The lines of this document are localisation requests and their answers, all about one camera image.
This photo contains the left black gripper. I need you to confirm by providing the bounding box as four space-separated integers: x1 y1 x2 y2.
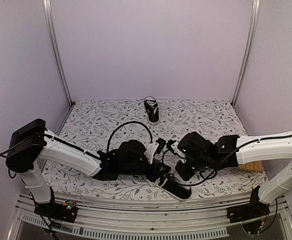
120 159 171 184

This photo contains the black canvas sneaker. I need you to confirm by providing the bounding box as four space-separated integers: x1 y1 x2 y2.
154 174 192 201
143 96 159 124

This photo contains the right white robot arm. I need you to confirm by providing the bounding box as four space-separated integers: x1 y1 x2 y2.
172 131 292 218

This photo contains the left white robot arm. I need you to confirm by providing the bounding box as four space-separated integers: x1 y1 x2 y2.
0 118 170 217

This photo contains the woven bamboo tray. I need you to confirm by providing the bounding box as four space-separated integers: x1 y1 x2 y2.
238 161 263 173

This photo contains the floral patterned table mat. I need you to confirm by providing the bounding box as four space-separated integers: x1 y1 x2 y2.
34 98 271 202

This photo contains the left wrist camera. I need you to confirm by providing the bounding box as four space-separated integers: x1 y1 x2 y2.
144 138 166 164

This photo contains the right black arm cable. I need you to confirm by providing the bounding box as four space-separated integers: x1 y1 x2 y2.
160 149 226 187

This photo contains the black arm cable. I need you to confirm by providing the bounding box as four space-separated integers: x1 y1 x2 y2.
106 121 154 156
160 149 226 187

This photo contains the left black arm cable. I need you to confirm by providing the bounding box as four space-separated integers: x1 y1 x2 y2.
106 121 154 156

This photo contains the front aluminium rail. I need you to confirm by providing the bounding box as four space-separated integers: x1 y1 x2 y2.
10 192 292 240

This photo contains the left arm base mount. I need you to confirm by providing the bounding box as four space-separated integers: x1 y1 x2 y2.
34 202 78 223

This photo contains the right aluminium frame post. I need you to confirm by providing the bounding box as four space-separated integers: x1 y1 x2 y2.
231 0 261 109

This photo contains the aluminium frame post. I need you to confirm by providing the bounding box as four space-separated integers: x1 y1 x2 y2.
231 0 261 109
42 0 73 107

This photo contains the left aluminium frame post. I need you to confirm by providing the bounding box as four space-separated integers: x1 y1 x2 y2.
42 0 73 107

